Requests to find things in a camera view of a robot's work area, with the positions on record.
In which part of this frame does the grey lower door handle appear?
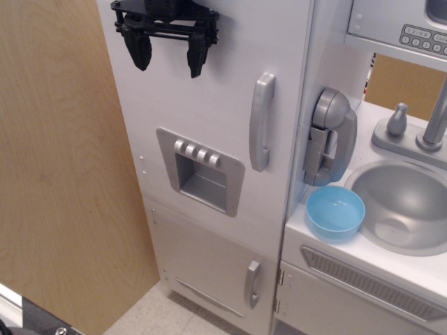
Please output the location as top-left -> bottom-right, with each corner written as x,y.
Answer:
244,260 -> 261,308

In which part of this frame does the white toy oven door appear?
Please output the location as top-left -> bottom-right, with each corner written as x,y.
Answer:
275,261 -> 446,334

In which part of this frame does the white toy microwave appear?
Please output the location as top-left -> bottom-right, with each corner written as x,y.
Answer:
345,0 -> 446,72

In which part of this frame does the grey toy faucet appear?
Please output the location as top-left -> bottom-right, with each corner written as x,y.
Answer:
372,84 -> 446,170

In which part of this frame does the white toy fridge door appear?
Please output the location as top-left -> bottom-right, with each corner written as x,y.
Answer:
97,1 -> 314,257

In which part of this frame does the grey toy wall phone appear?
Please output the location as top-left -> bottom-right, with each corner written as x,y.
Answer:
304,87 -> 358,186

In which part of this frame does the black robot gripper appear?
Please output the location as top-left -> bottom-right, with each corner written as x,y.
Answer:
110,1 -> 219,78

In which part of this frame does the white toy fridge cabinet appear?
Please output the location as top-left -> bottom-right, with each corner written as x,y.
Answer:
96,0 -> 373,335

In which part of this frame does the grey toy sink basin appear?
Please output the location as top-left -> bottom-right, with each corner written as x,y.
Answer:
344,161 -> 446,257

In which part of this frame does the grey ice dispenser panel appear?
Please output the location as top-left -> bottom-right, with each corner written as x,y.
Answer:
156,128 -> 245,217

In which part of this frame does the grey oven vent panel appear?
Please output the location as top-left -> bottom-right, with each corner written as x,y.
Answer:
300,246 -> 446,322

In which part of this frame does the light blue plastic bowl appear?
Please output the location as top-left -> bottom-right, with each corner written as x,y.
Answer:
306,186 -> 365,241

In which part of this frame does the plywood board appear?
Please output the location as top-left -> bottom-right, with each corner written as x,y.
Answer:
1,1 -> 158,334

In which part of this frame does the white lower freezer door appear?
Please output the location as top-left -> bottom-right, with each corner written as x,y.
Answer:
146,201 -> 278,334

